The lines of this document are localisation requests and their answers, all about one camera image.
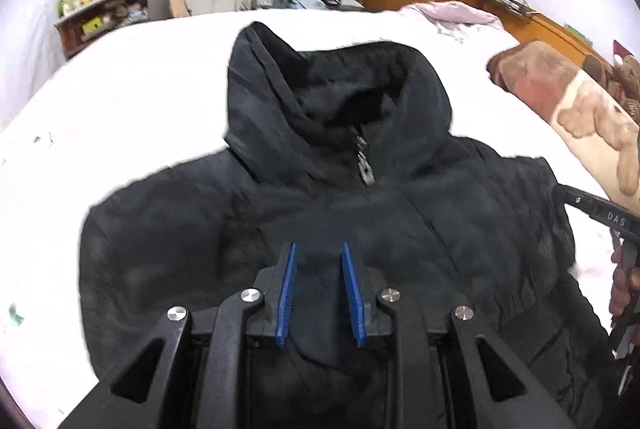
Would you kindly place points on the cluttered shelf unit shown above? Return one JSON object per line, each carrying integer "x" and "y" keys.
{"x": 110, "y": 11}

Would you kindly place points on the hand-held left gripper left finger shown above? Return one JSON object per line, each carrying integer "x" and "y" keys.
{"x": 285, "y": 299}

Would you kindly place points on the wooden headboard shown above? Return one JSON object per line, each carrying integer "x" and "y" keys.
{"x": 550, "y": 31}

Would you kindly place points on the pink floral bed sheet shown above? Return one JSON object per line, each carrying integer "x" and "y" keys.
{"x": 140, "y": 99}

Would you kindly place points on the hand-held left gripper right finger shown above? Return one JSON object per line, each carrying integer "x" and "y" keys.
{"x": 355, "y": 299}

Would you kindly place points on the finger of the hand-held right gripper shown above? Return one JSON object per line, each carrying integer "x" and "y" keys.
{"x": 575, "y": 199}

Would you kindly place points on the brown plush bear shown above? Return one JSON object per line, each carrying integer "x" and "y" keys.
{"x": 629, "y": 79}

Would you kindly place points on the black padded jacket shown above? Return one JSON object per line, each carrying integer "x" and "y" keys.
{"x": 320, "y": 169}

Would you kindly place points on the person's right hand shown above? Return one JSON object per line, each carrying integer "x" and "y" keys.
{"x": 621, "y": 289}

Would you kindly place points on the brown bear print blanket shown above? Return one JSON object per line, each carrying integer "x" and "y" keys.
{"x": 575, "y": 104}

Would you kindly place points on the pink pillow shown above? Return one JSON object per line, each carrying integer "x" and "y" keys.
{"x": 450, "y": 14}

